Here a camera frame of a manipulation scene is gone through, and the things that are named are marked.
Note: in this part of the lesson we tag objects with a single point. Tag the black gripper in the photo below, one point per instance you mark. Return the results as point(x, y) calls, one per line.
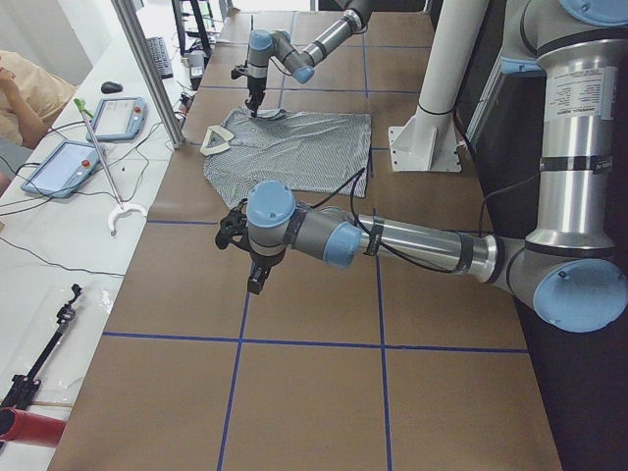
point(255, 87)
point(261, 260)

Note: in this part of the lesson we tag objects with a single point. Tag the navy white striped polo shirt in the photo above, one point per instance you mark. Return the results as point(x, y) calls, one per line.
point(307, 151)

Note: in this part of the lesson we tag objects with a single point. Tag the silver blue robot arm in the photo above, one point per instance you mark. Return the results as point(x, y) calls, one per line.
point(264, 45)
point(563, 268)

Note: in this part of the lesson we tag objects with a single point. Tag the black keyboard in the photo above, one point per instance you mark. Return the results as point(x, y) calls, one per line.
point(158, 53)

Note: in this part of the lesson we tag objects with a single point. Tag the far blue teach pendant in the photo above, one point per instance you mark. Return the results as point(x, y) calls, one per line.
point(119, 119)

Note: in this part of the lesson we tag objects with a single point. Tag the blue teach pendant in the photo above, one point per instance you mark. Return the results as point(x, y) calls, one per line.
point(63, 171)
point(119, 119)

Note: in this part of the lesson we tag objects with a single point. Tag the black computer mouse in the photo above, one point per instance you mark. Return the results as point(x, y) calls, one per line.
point(109, 87)

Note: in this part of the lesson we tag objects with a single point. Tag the metal reacher grabber tool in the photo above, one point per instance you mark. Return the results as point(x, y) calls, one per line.
point(122, 207)

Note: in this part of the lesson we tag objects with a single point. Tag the near blue teach pendant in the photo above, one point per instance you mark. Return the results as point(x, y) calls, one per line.
point(63, 171)

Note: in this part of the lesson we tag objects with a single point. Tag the seated person in beige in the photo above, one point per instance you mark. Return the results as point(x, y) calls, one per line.
point(31, 101)

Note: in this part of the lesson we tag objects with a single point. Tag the black reacher grabber tool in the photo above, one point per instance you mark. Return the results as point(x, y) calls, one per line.
point(25, 386)

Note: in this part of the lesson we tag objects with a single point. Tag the red cylinder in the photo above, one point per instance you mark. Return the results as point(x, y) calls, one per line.
point(28, 428)

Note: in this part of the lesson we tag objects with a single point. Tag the aluminium frame post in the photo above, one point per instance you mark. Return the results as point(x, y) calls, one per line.
point(135, 36)

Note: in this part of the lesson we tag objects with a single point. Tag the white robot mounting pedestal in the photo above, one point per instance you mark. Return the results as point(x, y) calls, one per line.
point(427, 142)

